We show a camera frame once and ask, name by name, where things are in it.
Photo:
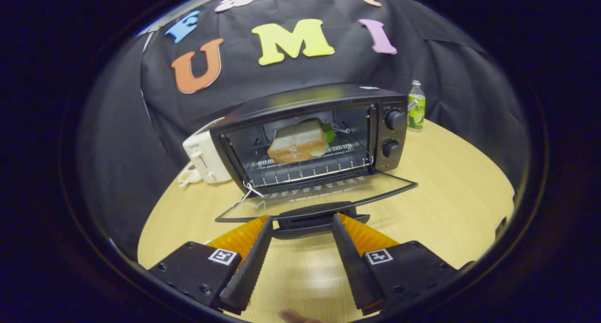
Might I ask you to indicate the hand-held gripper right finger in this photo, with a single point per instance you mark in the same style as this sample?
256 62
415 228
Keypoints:
359 276

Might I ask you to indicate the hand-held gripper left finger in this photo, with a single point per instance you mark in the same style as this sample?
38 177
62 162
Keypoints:
249 276

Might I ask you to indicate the lettuce sandwich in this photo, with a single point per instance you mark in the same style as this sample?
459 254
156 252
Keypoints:
298 142

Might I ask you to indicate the black toaster oven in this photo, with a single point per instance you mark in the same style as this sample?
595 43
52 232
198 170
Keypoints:
305 100

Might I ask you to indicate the white bread toaster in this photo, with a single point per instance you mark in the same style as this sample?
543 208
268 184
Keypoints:
206 158

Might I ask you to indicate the green drink bottle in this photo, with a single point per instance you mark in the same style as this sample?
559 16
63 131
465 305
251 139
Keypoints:
416 116

